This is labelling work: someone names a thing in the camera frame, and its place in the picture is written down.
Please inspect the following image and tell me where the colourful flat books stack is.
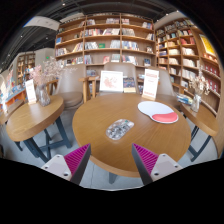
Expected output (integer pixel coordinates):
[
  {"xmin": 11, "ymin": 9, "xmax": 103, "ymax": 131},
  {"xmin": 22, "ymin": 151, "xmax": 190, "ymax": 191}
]
[{"xmin": 176, "ymin": 93, "xmax": 194, "ymax": 106}]

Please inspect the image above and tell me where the wooden table with dark legs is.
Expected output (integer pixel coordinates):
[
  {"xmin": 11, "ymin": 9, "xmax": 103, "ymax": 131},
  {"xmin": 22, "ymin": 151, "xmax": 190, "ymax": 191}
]
[{"xmin": 179, "ymin": 101, "xmax": 221, "ymax": 163}]

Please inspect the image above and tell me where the wide wooden bookshelf unit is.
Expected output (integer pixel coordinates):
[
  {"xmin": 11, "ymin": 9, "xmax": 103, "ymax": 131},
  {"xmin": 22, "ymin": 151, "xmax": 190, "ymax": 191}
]
[{"xmin": 54, "ymin": 13, "xmax": 157, "ymax": 76}]

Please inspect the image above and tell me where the small white card sign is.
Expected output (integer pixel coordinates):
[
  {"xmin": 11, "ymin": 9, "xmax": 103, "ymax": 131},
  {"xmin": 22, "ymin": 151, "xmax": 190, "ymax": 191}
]
[{"xmin": 24, "ymin": 78, "xmax": 38, "ymax": 105}]

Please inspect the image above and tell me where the white mouse pad, red wrist rest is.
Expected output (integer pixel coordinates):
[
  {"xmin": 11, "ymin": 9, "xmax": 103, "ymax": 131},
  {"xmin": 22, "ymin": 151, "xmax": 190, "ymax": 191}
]
[{"xmin": 137, "ymin": 100, "xmax": 180, "ymax": 125}]

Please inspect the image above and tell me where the angled wooden bookshelf unit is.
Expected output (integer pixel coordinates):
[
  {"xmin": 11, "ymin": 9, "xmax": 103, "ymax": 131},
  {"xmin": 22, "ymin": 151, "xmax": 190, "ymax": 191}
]
[{"xmin": 154, "ymin": 18, "xmax": 223, "ymax": 116}]

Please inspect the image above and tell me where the dark upright book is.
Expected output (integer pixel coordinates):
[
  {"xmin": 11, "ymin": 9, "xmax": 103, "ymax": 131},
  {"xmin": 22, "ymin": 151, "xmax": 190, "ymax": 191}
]
[{"xmin": 123, "ymin": 76, "xmax": 137, "ymax": 94}]

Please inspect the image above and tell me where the glass vase with pink flowers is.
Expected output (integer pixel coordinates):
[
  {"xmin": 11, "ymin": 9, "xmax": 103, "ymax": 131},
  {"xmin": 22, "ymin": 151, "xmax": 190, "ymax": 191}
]
[{"xmin": 29, "ymin": 58, "xmax": 65, "ymax": 108}]

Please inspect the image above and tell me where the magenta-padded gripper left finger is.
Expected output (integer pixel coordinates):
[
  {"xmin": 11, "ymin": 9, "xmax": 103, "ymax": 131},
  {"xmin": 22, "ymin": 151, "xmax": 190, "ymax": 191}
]
[{"xmin": 41, "ymin": 143, "xmax": 92, "ymax": 186}]

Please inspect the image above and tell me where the glass vase with dried flowers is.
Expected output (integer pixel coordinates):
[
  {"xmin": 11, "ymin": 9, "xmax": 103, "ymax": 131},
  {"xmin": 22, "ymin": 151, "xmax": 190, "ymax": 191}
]
[{"xmin": 188, "ymin": 68, "xmax": 210, "ymax": 113}]

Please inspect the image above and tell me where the distant small wooden bookshelf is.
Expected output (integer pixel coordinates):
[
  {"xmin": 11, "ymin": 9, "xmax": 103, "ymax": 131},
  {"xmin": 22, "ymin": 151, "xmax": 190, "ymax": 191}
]
[{"xmin": 16, "ymin": 51, "xmax": 36, "ymax": 86}]

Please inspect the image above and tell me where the transparent computer mouse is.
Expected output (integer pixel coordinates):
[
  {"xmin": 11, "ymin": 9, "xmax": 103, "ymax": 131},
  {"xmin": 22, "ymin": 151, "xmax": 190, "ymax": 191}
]
[{"xmin": 105, "ymin": 118, "xmax": 135, "ymax": 141}]

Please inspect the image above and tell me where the round wooden side table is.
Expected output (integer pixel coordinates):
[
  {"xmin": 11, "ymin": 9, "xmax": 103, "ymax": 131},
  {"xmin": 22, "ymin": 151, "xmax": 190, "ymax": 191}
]
[{"xmin": 5, "ymin": 95, "xmax": 72, "ymax": 163}]

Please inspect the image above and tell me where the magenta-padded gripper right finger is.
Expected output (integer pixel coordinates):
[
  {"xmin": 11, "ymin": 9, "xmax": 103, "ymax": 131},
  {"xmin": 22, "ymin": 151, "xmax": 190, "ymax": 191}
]
[{"xmin": 131, "ymin": 143, "xmax": 184, "ymax": 186}]

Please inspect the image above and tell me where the white framed floral picture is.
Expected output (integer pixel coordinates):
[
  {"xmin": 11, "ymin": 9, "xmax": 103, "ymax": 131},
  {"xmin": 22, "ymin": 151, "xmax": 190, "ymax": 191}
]
[{"xmin": 99, "ymin": 70, "xmax": 125, "ymax": 93}]

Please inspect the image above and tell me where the beige wooden armchair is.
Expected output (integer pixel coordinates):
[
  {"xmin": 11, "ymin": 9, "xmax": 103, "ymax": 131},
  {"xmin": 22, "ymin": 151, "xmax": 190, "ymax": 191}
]
[
  {"xmin": 88, "ymin": 62, "xmax": 140, "ymax": 98},
  {"xmin": 49, "ymin": 63, "xmax": 88, "ymax": 110},
  {"xmin": 146, "ymin": 66, "xmax": 182, "ymax": 108}
]

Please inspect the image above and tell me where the white sign on wooden base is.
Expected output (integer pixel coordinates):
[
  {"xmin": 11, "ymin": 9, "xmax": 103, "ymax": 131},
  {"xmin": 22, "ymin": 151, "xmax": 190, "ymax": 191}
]
[{"xmin": 141, "ymin": 68, "xmax": 160, "ymax": 101}]

